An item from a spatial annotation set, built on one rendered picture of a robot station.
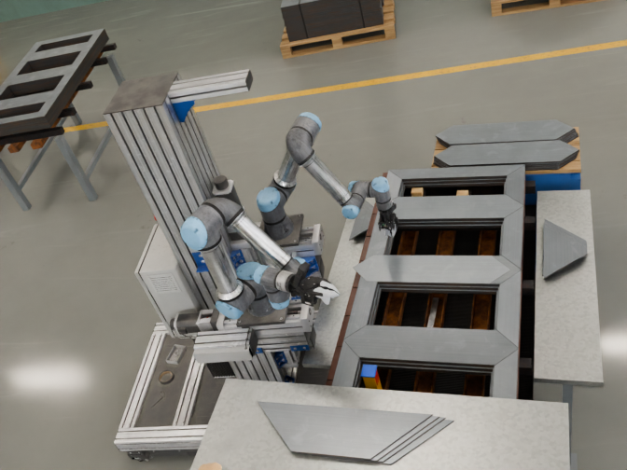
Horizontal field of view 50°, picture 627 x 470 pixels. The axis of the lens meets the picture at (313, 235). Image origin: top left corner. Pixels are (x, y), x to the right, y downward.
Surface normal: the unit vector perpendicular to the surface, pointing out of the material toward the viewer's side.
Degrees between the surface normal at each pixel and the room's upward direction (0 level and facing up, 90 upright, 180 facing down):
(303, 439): 0
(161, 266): 0
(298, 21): 90
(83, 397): 0
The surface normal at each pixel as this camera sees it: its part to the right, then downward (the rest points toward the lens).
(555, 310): -0.23, -0.73
